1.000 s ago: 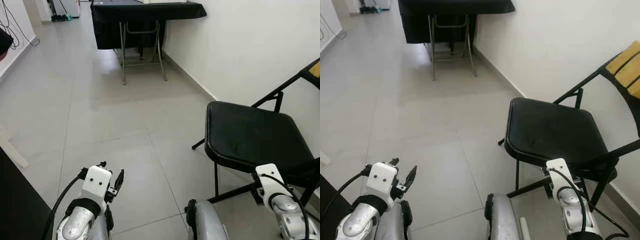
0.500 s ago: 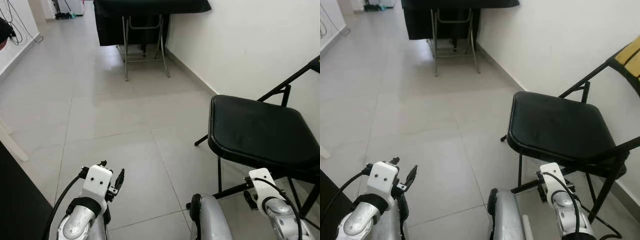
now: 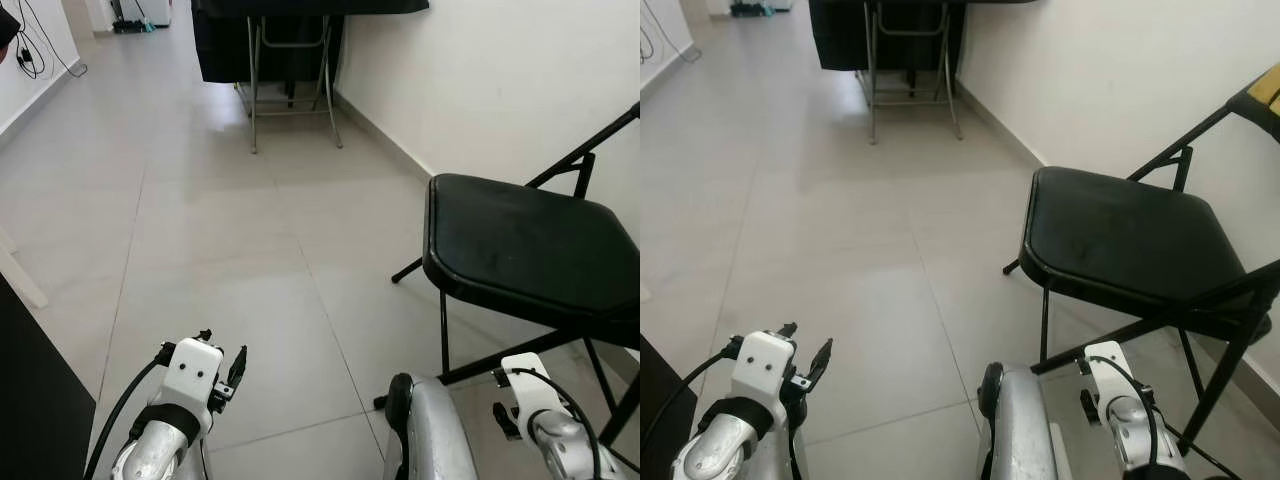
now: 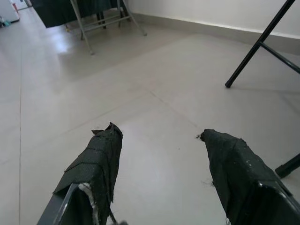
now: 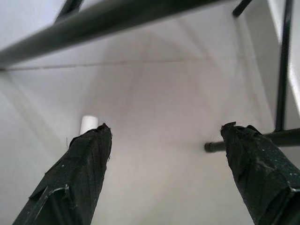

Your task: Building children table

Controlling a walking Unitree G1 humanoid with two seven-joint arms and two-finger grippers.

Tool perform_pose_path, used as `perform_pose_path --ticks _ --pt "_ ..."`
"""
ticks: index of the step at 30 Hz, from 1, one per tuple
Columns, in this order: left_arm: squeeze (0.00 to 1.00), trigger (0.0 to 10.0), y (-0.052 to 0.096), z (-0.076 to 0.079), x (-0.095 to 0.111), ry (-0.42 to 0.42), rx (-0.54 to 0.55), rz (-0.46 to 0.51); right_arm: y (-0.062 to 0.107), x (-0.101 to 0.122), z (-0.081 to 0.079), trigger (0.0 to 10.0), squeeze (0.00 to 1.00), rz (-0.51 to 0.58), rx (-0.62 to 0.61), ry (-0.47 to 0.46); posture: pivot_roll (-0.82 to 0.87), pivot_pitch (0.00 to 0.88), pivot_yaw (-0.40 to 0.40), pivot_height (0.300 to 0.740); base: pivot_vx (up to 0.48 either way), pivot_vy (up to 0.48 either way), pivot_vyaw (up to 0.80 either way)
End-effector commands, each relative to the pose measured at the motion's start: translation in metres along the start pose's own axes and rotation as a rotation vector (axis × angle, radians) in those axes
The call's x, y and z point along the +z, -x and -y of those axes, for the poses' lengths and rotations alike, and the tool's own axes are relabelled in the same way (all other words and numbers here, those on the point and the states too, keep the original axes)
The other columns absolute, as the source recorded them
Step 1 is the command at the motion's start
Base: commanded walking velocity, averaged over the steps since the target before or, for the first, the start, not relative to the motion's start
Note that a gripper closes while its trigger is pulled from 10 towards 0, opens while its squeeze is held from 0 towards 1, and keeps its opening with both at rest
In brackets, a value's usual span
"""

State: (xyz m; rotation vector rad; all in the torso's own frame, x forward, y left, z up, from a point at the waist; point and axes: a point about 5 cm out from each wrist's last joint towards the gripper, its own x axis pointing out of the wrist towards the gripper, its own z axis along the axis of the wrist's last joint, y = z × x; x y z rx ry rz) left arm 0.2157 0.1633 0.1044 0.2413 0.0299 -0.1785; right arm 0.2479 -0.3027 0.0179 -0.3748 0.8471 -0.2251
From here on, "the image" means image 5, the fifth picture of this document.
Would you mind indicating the white plastic table leg tube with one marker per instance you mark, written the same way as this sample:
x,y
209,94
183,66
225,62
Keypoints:
x,y
88,123

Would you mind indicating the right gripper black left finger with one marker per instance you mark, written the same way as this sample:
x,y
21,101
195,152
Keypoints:
x,y
77,178

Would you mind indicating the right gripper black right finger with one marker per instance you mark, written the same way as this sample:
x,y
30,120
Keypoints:
x,y
262,178

